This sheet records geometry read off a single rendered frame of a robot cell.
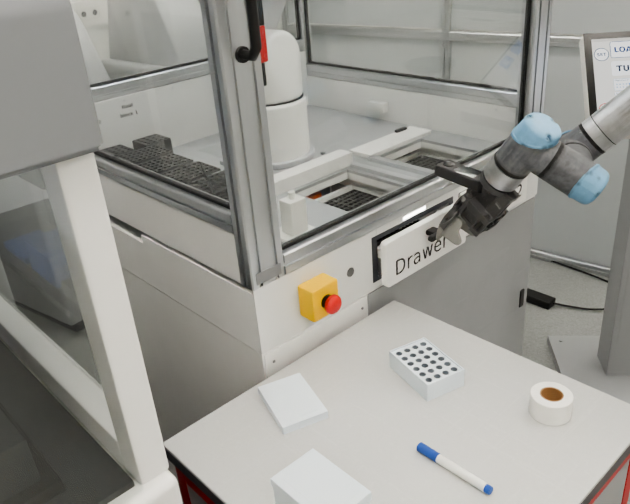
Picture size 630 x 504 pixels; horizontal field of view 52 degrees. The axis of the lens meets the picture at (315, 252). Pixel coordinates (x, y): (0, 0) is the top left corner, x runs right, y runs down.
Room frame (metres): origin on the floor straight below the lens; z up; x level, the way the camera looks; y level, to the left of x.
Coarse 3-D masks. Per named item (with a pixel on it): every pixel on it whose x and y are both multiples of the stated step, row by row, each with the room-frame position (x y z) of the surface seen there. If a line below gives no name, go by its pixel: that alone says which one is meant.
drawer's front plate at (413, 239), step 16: (448, 208) 1.39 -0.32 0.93; (416, 224) 1.32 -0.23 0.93; (432, 224) 1.34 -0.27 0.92; (384, 240) 1.25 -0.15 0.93; (400, 240) 1.26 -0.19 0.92; (416, 240) 1.30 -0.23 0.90; (448, 240) 1.38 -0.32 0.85; (464, 240) 1.42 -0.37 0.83; (384, 256) 1.24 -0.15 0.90; (400, 256) 1.26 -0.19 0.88; (416, 256) 1.30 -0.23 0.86; (432, 256) 1.34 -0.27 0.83; (384, 272) 1.24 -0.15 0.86
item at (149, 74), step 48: (96, 0) 1.38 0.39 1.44; (144, 0) 1.24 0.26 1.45; (192, 0) 1.13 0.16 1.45; (96, 48) 1.42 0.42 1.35; (144, 48) 1.27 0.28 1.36; (192, 48) 1.14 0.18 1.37; (96, 96) 1.46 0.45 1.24; (144, 96) 1.29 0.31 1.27; (192, 96) 1.16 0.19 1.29; (144, 144) 1.32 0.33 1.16; (192, 144) 1.18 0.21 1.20
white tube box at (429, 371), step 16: (400, 352) 1.03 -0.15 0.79; (416, 352) 1.02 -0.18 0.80; (432, 352) 1.02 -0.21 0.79; (400, 368) 1.00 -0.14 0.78; (416, 368) 0.98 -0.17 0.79; (432, 368) 0.97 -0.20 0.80; (448, 368) 0.97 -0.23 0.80; (416, 384) 0.95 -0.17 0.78; (432, 384) 0.93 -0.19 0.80; (448, 384) 0.94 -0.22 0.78
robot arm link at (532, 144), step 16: (528, 128) 1.12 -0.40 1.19; (544, 128) 1.12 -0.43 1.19; (512, 144) 1.14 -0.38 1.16; (528, 144) 1.12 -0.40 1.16; (544, 144) 1.11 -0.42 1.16; (560, 144) 1.13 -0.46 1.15; (496, 160) 1.17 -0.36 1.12; (512, 160) 1.14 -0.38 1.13; (528, 160) 1.12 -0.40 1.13; (544, 160) 1.11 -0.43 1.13; (512, 176) 1.15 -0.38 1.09
